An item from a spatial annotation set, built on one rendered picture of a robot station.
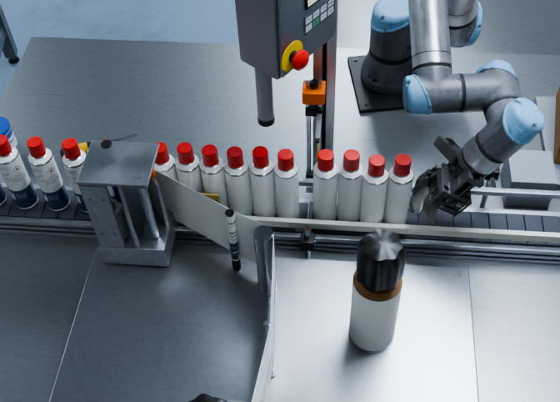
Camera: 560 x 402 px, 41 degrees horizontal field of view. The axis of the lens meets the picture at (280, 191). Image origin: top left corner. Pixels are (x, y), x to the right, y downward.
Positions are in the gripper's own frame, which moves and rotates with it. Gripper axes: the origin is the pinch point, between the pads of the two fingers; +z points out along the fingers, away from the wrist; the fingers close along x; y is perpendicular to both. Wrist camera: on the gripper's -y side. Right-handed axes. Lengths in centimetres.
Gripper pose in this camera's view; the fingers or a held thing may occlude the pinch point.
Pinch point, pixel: (414, 205)
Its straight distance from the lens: 164.8
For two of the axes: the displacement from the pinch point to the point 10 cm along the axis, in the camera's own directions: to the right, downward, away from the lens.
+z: -4.7, 5.3, 7.1
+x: 8.8, 3.6, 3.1
